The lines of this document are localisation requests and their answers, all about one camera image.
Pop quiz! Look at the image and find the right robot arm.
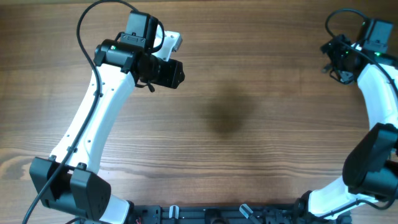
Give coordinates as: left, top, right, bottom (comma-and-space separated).
263, 16, 397, 223

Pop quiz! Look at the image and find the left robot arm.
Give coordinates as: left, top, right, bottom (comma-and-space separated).
29, 11, 185, 223

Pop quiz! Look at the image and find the right camera black cable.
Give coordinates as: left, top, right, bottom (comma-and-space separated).
315, 7, 398, 218

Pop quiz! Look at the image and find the camera black cable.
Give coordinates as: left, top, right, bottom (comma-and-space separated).
21, 0, 164, 224
315, 7, 398, 218

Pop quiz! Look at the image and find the left camera black cable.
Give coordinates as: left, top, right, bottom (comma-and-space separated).
21, 0, 164, 224

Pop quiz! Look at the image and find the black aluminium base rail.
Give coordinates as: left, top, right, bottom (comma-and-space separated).
133, 203, 352, 224

